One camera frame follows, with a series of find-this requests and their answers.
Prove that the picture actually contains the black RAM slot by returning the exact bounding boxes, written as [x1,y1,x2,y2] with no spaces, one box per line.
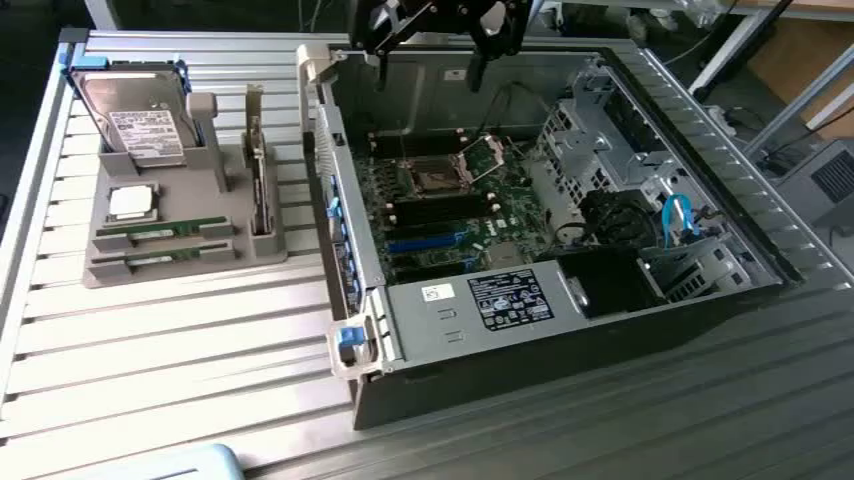
[393,204,489,230]
[393,192,486,216]

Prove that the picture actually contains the green RAM stick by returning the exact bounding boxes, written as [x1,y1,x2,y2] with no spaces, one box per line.
[124,244,239,265]
[96,218,237,240]

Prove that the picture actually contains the beige case clamp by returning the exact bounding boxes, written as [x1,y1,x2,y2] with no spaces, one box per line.
[295,43,350,85]

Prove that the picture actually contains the metal socket cover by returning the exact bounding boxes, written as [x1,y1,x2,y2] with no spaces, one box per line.
[453,133,513,186]

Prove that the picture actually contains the metal disk bay cage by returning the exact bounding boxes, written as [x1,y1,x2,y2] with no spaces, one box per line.
[533,62,676,204]

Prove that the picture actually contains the CPU socket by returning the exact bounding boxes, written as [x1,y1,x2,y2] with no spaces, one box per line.
[399,157,463,197]

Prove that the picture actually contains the green motherboard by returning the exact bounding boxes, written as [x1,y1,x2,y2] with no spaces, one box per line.
[353,132,555,281]

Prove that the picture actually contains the graphics card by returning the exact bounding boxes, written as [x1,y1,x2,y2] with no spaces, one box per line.
[242,83,278,237]

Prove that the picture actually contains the silver hard disk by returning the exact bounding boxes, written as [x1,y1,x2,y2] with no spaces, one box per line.
[71,69,202,160]

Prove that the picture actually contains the blue expansion slot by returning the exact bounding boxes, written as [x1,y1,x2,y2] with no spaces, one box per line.
[386,234,461,254]

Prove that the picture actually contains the grey chipset heat sink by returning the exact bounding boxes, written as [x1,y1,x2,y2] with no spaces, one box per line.
[486,244,526,267]

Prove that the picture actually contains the blue disk caddy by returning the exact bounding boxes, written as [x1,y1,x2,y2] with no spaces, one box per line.
[62,57,196,151]

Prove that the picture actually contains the wooden desk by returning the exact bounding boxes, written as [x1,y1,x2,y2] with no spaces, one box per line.
[746,14,854,132]

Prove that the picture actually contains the grey parts rack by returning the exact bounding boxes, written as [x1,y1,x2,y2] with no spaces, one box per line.
[83,92,291,290]

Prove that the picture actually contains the silver CPU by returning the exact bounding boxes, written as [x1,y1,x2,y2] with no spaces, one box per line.
[106,185,163,220]

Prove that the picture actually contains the black plastic shroud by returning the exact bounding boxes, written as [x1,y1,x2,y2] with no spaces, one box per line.
[557,247,669,321]

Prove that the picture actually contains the grey computer box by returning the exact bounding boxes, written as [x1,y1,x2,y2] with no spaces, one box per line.
[776,138,854,227]

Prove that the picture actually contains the grey power supply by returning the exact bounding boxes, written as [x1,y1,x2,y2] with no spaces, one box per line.
[385,259,569,362]

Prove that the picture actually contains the beige clamp with blue latch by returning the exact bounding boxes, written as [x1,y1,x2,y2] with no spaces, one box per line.
[325,313,390,382]

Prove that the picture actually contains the open black PC case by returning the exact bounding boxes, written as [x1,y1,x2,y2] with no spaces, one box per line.
[297,42,806,431]

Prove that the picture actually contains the light blue plastic box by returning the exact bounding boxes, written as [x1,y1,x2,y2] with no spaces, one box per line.
[63,442,246,480]

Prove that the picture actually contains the thin black wire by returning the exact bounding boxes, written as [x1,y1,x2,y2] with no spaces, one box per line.
[459,81,559,156]

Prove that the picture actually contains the black wire bundle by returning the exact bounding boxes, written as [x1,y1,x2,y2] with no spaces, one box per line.
[553,189,669,251]

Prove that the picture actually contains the blue wire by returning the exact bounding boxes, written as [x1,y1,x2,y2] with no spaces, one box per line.
[658,192,704,249]

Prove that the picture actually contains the aluminium frame profile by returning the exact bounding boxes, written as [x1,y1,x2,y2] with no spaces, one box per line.
[738,52,854,154]

